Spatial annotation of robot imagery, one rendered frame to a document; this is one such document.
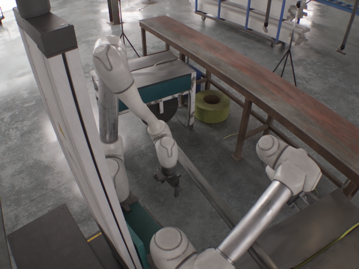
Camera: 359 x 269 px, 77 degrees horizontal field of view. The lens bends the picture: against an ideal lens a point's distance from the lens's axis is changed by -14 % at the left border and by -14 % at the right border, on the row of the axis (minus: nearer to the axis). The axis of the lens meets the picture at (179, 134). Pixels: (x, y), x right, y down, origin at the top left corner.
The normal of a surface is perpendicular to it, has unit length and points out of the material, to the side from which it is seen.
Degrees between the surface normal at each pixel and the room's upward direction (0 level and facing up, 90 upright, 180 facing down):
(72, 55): 90
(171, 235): 6
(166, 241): 6
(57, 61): 90
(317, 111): 0
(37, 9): 90
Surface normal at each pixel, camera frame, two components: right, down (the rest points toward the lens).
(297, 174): -0.26, -0.29
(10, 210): 0.00, -0.74
